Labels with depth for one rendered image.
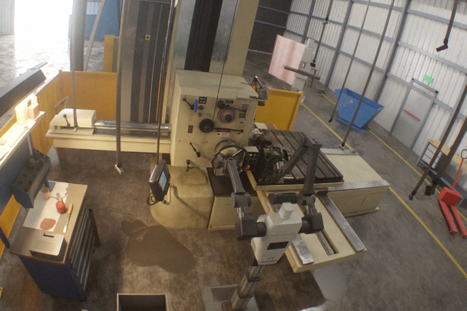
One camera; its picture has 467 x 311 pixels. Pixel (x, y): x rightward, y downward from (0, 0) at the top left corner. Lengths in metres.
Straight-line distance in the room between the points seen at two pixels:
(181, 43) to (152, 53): 0.33
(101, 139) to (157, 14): 1.45
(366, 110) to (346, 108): 0.70
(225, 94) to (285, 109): 3.33
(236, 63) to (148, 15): 1.12
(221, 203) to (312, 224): 1.82
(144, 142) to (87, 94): 2.46
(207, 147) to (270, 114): 3.11
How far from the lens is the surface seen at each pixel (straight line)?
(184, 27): 2.87
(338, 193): 4.12
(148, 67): 2.96
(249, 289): 2.17
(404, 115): 9.86
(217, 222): 3.52
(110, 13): 15.19
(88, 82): 5.03
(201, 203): 3.21
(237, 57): 3.04
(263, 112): 5.50
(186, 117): 2.45
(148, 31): 2.88
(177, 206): 3.19
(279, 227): 1.50
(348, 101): 8.61
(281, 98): 5.53
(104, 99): 5.08
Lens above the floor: 2.68
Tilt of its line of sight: 28 degrees down
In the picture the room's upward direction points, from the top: 13 degrees clockwise
